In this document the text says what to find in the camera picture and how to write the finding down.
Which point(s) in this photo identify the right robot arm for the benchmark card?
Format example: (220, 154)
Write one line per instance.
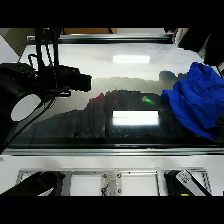
(180, 185)

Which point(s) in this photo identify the blue garment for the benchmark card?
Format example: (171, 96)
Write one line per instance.
(196, 100)

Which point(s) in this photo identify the silver frame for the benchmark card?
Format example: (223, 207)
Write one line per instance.
(113, 183)

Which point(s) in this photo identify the black garment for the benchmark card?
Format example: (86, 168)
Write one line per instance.
(200, 40)

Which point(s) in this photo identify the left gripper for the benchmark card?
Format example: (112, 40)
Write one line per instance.
(77, 80)

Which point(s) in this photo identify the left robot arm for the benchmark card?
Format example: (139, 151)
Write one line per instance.
(13, 83)

